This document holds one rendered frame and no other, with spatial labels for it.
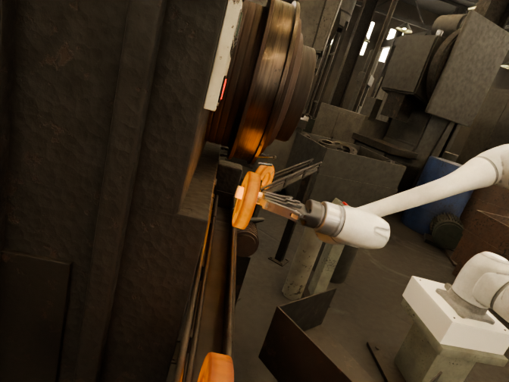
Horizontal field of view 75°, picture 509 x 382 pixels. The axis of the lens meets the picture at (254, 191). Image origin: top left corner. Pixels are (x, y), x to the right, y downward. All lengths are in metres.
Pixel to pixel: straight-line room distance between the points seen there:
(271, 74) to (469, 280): 1.25
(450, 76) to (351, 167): 1.68
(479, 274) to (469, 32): 3.25
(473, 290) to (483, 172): 0.64
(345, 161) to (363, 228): 2.38
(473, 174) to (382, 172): 2.45
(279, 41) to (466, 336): 1.37
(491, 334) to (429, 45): 3.49
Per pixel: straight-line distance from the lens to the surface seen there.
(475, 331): 1.72
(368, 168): 3.48
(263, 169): 1.53
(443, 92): 4.42
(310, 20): 3.74
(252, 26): 0.88
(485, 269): 1.68
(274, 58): 0.82
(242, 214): 0.82
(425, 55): 4.59
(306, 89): 0.91
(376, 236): 0.96
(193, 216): 0.61
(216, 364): 0.48
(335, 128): 5.30
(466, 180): 1.17
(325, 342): 0.87
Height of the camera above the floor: 1.12
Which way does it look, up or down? 18 degrees down
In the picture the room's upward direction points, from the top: 17 degrees clockwise
